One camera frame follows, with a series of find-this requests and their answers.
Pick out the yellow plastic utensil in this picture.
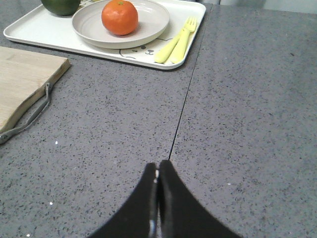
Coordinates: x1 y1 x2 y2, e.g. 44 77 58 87
154 28 184 63

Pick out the metal cutting board handle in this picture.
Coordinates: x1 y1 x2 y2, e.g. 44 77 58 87
0 83 53 144

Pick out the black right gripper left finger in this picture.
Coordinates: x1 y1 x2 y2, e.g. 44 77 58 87
90 163 158 238

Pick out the beige round plate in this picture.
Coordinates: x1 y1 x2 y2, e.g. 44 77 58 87
72 0 170 49

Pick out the wooden cutting board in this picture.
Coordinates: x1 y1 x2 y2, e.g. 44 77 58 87
0 47 71 132

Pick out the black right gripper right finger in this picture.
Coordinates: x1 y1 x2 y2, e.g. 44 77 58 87
159 160 239 238

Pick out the orange mandarin fruit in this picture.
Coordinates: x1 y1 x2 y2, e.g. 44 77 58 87
101 0 139 36

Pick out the green lime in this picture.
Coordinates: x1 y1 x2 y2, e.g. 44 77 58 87
41 0 81 16

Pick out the yellow plastic fork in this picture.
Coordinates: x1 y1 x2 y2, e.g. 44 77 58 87
169 17 197 63

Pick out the white rectangular tray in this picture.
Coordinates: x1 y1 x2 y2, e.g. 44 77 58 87
3 0 206 70

